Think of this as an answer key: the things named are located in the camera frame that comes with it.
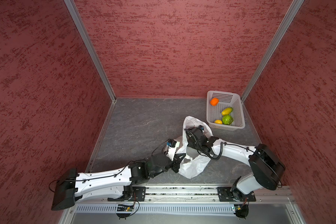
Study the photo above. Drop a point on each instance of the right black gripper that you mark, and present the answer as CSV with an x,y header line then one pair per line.
x,y
189,143

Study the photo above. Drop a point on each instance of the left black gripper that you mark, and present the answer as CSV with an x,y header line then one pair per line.
x,y
177,159

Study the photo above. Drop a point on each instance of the white plastic bag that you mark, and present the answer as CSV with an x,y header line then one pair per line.
x,y
193,163

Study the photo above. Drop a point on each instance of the small yellow lemon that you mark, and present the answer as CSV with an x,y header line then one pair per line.
x,y
219,122

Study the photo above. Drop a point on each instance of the green custard apple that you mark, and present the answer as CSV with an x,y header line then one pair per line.
x,y
227,119

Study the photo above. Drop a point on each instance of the orange carrot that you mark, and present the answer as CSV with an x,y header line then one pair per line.
x,y
214,101

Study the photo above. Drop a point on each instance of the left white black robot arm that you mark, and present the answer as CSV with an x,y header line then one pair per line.
x,y
114,184

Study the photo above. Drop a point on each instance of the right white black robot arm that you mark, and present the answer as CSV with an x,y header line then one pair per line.
x,y
266,168

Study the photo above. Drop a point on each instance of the white perforated plastic basket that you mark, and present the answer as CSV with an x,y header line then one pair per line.
x,y
226,99

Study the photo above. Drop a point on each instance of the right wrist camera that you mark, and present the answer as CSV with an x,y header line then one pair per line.
x,y
201,128

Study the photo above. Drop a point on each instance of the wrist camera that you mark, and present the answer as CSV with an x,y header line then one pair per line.
x,y
201,128
170,148

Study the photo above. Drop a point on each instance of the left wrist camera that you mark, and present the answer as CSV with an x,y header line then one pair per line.
x,y
170,148

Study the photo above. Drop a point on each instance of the aluminium front rail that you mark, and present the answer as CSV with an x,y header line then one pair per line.
x,y
197,193

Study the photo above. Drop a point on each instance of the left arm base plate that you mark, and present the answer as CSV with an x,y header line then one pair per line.
x,y
138,193

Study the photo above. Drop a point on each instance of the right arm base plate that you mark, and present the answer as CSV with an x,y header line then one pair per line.
x,y
227,194

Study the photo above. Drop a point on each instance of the left circuit board with wires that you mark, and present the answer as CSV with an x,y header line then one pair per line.
x,y
124,211

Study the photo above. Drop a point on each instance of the circuit board with wires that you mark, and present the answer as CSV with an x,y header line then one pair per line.
x,y
124,211
242,210

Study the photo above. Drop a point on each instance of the right circuit board with wires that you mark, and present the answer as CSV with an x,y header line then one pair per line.
x,y
242,210

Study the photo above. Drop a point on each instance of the right aluminium corner post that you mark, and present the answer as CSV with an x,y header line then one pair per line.
x,y
278,36

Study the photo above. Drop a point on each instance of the aluminium corner post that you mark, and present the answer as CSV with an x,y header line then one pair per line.
x,y
278,36
70,4

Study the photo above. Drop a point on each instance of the left aluminium corner post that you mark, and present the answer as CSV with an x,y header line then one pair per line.
x,y
70,4

